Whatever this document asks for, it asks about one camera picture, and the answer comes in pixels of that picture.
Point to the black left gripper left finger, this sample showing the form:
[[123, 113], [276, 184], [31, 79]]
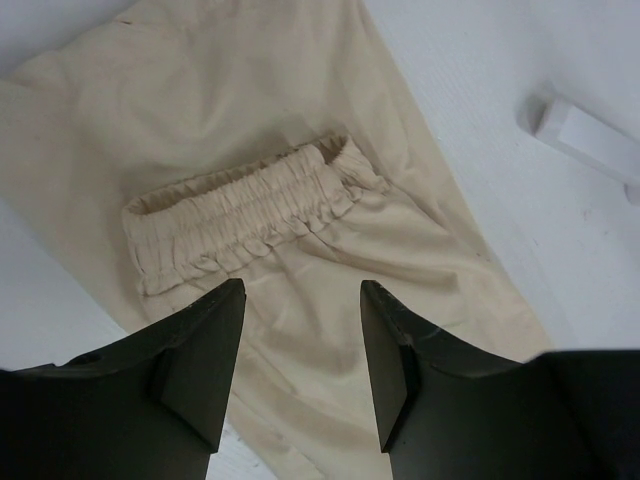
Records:
[[149, 406]]

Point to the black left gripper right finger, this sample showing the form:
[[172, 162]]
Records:
[[446, 409]]

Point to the beige cargo trousers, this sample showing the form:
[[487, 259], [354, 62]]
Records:
[[184, 143]]

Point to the white clothes rack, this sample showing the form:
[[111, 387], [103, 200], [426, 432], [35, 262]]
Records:
[[566, 126]]

